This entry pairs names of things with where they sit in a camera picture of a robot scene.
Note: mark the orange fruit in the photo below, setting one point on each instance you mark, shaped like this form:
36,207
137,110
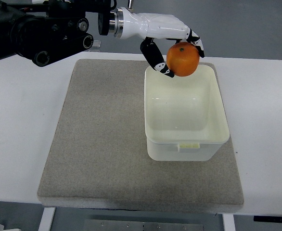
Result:
183,59

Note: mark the white table leg right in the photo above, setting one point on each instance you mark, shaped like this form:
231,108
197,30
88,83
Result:
228,222

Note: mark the white plastic box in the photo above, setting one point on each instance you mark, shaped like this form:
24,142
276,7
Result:
184,117

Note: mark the black table control panel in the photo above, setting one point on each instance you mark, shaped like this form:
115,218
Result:
271,219

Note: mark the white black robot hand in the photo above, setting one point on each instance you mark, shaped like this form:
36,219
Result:
149,26

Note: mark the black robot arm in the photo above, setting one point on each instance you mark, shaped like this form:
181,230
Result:
55,29

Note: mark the white table leg left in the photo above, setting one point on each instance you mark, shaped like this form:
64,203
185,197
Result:
47,219

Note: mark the white table leg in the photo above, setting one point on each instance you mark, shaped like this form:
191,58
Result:
228,222
47,219

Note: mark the grey felt mat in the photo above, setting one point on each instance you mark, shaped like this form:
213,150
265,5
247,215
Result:
98,157

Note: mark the small clear floor plate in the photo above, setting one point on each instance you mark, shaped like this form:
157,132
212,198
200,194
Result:
95,46

